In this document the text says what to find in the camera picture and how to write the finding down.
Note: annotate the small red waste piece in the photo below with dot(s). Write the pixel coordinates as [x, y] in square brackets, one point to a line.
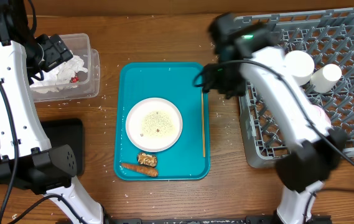
[74, 79]

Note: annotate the white paper cup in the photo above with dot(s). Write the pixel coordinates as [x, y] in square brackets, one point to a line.
[325, 79]

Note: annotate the small pink bowl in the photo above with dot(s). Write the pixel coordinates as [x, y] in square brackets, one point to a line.
[322, 114]

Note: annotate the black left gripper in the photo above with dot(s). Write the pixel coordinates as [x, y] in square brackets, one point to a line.
[58, 51]

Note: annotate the large white pink-rimmed plate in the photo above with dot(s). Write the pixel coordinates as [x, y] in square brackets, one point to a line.
[154, 125]

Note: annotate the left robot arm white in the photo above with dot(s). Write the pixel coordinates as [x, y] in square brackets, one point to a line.
[28, 161]

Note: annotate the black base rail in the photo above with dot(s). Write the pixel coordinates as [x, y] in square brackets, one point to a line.
[257, 219]

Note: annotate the teal plastic tray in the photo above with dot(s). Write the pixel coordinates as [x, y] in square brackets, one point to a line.
[171, 81]

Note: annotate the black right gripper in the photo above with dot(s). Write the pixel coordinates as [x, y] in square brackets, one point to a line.
[238, 89]

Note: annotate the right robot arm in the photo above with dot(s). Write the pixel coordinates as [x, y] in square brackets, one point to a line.
[250, 55]

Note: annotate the white tissue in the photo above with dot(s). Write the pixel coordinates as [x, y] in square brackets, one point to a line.
[55, 79]

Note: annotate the grey dishwasher rack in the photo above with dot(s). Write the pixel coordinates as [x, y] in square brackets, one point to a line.
[328, 36]

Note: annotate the clear plastic waste bin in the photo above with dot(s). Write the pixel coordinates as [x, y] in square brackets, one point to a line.
[89, 83]

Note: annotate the wooden chopstick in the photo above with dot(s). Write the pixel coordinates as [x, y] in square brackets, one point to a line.
[203, 125]

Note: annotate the pale green bowl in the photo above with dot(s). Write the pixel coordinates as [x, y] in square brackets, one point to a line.
[300, 65]

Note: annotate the black tray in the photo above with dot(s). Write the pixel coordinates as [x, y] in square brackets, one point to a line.
[71, 132]

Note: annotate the orange carrot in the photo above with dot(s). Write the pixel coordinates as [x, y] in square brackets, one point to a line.
[146, 170]

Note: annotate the brown granola bar piece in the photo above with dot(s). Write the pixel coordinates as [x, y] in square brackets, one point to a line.
[147, 159]

